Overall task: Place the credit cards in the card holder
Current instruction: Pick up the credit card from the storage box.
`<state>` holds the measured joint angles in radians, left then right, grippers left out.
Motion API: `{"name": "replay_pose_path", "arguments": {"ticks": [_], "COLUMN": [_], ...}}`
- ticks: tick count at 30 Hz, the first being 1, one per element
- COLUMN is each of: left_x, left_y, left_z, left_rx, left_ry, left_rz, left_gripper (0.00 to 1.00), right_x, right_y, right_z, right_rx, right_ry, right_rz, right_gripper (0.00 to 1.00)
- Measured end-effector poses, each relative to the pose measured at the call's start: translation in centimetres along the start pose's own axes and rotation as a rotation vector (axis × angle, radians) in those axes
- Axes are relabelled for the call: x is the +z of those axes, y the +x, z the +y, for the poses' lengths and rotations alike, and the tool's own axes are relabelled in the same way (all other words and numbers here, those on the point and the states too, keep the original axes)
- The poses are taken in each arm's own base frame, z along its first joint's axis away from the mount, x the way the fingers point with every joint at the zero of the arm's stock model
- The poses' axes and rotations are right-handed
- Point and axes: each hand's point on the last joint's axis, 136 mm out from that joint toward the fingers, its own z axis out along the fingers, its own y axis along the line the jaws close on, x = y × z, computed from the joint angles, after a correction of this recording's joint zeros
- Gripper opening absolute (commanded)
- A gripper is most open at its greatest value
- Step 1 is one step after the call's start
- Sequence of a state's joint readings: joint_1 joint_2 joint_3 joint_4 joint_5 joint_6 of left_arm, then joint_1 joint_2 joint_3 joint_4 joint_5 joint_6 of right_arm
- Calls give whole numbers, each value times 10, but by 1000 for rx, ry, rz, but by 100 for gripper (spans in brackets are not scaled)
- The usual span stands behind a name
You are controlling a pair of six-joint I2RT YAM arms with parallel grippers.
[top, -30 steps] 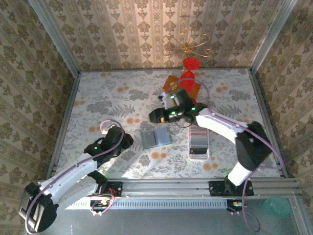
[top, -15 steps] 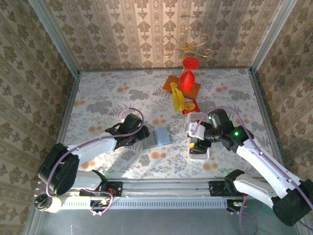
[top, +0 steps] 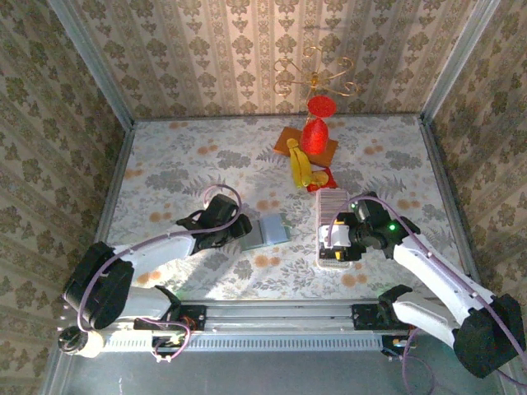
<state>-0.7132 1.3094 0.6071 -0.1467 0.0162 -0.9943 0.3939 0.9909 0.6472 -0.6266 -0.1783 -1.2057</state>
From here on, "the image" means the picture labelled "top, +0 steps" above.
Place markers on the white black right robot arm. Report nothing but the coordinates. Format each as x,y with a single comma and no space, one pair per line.
432,267

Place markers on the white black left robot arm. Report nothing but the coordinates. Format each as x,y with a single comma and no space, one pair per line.
164,249

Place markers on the white mobile phone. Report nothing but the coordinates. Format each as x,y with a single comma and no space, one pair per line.
329,205

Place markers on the red gold packet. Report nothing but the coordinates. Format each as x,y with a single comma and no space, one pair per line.
325,183

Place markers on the yellow banana toy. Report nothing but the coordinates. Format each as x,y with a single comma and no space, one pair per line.
299,164

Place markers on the orange wooden board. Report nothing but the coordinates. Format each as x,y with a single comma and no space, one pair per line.
286,142

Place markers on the cream bottle with black cap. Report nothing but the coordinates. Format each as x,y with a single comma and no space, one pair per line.
84,343

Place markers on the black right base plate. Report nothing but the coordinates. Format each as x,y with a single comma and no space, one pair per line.
366,317

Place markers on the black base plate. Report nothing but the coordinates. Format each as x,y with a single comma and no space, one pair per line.
366,317
193,319

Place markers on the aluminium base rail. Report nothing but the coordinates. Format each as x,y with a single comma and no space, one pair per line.
280,314

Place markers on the metal table side rail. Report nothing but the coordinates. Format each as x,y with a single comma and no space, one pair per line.
453,205
116,181

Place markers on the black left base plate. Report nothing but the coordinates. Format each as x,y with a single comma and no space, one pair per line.
193,319

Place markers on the metal frame post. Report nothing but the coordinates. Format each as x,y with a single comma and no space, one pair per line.
458,61
92,61

